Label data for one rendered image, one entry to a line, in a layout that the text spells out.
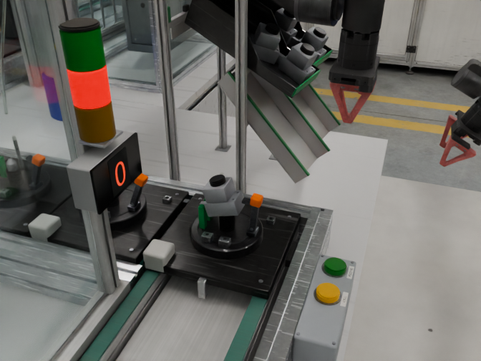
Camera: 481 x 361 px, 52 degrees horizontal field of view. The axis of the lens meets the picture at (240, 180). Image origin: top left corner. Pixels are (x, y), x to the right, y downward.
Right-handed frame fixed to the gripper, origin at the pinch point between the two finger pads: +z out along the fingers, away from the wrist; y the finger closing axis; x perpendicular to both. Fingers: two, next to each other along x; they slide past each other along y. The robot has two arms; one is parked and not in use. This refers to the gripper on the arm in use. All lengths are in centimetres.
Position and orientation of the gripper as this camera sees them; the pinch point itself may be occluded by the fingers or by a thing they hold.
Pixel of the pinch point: (348, 117)
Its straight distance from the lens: 83.7
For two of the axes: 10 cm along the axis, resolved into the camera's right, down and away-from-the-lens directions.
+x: 9.4, 1.9, -2.8
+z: -0.1, 8.5, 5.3
